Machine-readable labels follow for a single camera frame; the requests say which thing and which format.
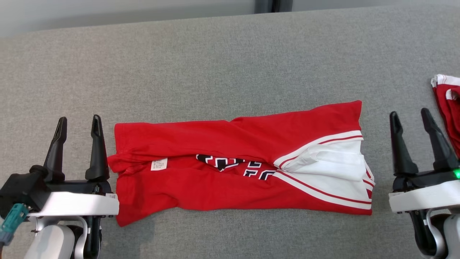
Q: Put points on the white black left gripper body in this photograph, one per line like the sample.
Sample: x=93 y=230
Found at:
x=79 y=203

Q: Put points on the grey double partition post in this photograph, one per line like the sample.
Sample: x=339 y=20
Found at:
x=273 y=5

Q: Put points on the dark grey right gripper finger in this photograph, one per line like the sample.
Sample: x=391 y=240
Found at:
x=402 y=158
x=440 y=151

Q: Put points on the red white basketball jersey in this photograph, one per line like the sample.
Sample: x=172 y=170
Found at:
x=215 y=140

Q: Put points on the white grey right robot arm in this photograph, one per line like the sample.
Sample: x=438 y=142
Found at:
x=451 y=233

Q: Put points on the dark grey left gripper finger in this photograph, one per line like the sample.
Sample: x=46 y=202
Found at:
x=57 y=158
x=97 y=162

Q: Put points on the red white-trimmed shorts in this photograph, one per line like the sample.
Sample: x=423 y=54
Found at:
x=451 y=115

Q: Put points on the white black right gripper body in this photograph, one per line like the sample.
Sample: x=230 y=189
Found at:
x=424 y=198

